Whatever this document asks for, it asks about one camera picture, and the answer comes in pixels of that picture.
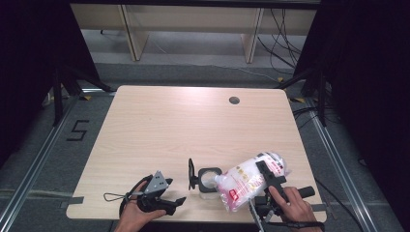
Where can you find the person's left hand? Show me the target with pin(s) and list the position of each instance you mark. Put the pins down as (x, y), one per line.
(135, 216)

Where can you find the glass jar with black lid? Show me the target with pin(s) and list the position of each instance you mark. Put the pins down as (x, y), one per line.
(202, 183)

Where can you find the light wooden shelf unit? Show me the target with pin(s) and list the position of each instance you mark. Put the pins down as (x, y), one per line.
(193, 16)

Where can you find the black metal stand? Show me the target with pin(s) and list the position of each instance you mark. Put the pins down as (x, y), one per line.
(321, 96)
(58, 96)

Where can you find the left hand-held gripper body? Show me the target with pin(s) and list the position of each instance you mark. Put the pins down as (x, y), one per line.
(156, 185)

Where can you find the aluminium floor rail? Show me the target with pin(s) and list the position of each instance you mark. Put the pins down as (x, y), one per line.
(337, 161)
(40, 161)

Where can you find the person's right hand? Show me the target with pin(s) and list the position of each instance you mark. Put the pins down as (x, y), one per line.
(296, 211)

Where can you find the grey floor strip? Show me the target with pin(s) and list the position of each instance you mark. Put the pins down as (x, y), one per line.
(32, 193)

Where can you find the black curtain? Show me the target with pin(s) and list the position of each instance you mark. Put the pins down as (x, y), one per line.
(32, 64)
(370, 80)

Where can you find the yellow black tape mark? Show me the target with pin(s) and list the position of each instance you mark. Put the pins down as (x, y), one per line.
(298, 100)
(280, 79)

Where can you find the red and white sugar pouch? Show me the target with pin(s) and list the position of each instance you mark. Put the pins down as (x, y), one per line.
(245, 183)

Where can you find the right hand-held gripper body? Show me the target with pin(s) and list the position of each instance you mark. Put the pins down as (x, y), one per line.
(262, 206)

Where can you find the grey tape strip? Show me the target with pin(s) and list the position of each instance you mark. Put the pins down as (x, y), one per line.
(74, 200)
(319, 207)

